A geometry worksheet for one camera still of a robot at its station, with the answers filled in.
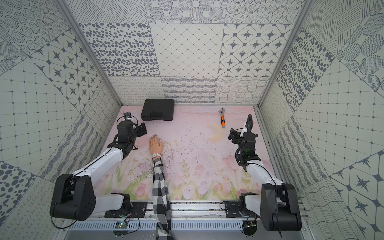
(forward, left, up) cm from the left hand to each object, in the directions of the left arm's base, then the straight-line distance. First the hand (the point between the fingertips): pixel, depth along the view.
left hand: (140, 123), depth 86 cm
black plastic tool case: (+26, -2, -15) cm, 30 cm away
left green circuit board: (-47, +3, -21) cm, 51 cm away
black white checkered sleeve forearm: (-38, -17, -14) cm, 44 cm away
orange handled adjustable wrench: (+19, -52, -18) cm, 58 cm away
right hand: (-1, -59, -5) cm, 60 cm away
